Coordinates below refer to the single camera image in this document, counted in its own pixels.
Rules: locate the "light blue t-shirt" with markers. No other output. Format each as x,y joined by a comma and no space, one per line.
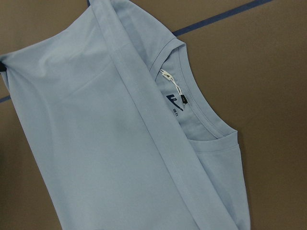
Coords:
118,148

